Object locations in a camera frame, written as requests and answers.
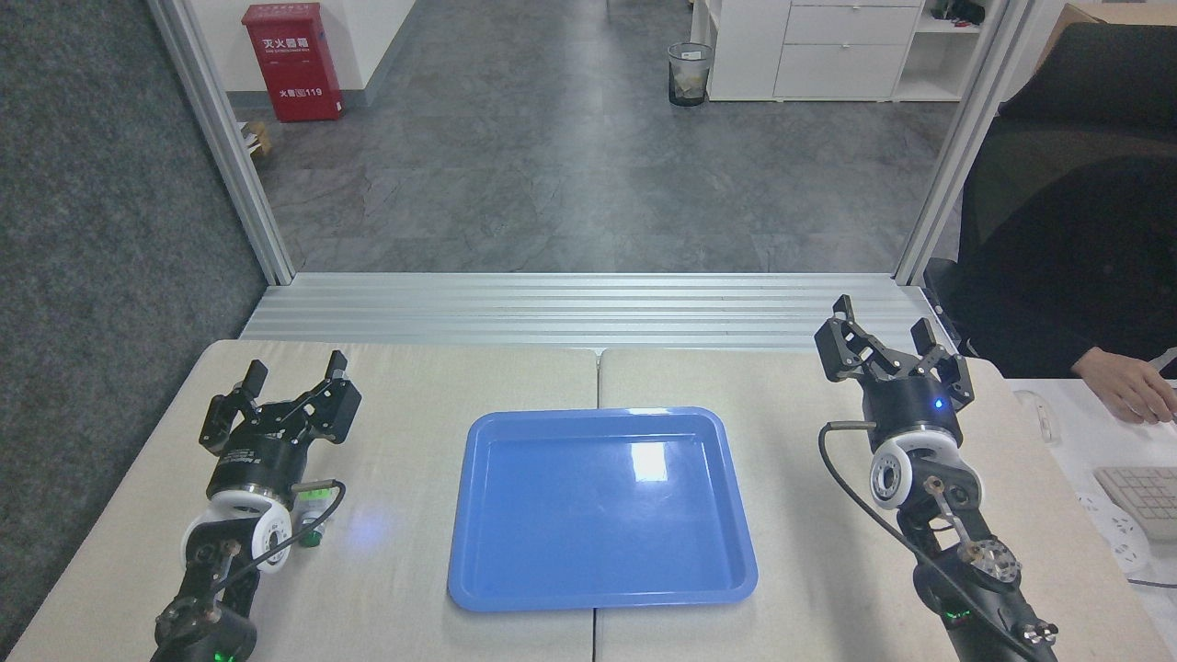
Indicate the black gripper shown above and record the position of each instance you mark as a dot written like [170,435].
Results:
[910,405]
[257,460]

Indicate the green switch part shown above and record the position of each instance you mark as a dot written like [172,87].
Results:
[311,537]

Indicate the blue plastic tray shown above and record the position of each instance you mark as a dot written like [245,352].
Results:
[602,515]

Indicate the person's hand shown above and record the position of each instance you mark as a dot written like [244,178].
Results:
[1126,386]

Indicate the white computer mouse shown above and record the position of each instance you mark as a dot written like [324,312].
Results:
[1039,416]

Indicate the white desk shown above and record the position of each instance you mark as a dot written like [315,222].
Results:
[1094,450]

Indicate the person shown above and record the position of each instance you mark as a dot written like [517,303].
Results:
[1076,211]

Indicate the small cardboard box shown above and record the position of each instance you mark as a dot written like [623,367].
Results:
[257,138]

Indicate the white power strip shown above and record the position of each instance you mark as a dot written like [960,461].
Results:
[1117,538]

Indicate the white keyboard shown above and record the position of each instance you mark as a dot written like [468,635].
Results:
[1149,501]

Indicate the white drawer cabinet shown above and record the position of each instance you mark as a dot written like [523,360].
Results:
[832,55]

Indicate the red fire extinguisher box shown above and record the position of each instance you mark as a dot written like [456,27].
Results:
[292,64]

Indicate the brown cardboard box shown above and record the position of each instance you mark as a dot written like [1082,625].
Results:
[1117,14]

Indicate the silver aluminium post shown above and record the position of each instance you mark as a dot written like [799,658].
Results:
[230,147]
[961,147]

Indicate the silver aluminium rail base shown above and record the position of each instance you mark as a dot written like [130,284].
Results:
[588,308]

